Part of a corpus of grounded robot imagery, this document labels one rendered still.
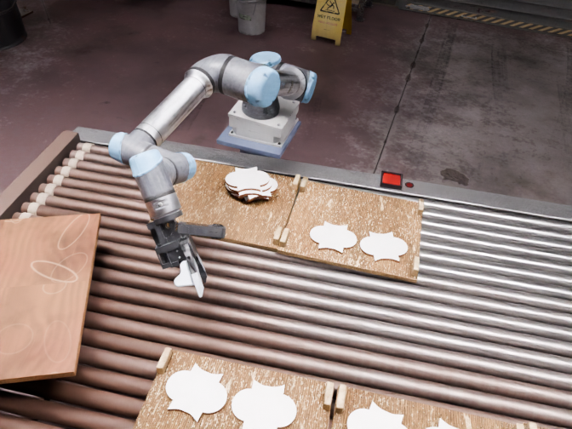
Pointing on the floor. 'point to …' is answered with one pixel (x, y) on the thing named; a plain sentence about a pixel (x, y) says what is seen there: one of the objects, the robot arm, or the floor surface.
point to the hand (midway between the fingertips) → (206, 288)
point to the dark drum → (11, 25)
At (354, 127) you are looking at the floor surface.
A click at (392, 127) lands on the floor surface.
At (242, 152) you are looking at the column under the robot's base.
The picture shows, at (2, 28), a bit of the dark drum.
